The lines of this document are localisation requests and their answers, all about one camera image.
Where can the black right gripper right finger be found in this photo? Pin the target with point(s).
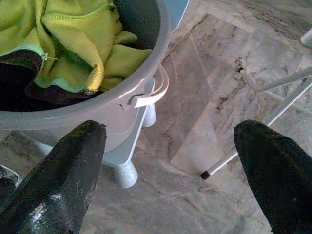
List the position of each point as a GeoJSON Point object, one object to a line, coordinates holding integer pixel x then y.
{"type": "Point", "coordinates": [280, 182]}

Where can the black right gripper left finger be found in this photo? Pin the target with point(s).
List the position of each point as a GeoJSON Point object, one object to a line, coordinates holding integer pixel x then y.
{"type": "Point", "coordinates": [53, 190]}

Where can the green garment with dark trim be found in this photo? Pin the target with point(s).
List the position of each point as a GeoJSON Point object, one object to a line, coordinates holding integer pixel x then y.
{"type": "Point", "coordinates": [73, 36]}

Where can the grey folding table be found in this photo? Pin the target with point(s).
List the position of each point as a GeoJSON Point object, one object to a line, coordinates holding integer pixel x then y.
{"type": "Point", "coordinates": [221, 163]}

